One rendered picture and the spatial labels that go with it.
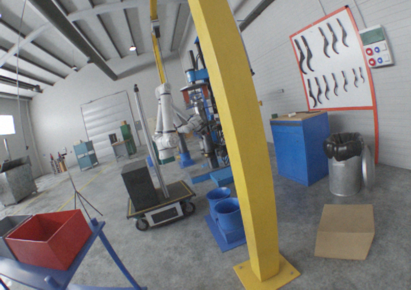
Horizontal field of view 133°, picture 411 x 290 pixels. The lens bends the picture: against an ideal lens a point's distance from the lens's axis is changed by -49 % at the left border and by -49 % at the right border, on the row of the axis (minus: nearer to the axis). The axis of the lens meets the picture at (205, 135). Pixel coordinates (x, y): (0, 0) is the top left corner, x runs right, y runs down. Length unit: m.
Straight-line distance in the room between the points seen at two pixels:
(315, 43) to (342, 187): 2.36
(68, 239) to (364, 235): 1.69
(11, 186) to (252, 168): 8.45
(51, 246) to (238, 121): 0.96
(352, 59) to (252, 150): 2.48
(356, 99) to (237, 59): 2.46
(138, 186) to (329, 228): 1.99
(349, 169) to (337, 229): 0.89
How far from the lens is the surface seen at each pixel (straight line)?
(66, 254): 0.87
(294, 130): 2.42
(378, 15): 2.94
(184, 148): 4.70
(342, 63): 3.13
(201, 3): 0.96
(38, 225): 1.27
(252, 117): 0.85
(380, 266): 1.66
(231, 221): 1.71
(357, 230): 1.45
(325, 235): 1.45
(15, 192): 8.66
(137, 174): 2.18
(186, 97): 3.46
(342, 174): 2.18
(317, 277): 1.53
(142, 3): 8.76
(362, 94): 3.00
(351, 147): 2.05
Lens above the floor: 1.28
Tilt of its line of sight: 8 degrees down
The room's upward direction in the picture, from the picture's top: 14 degrees counter-clockwise
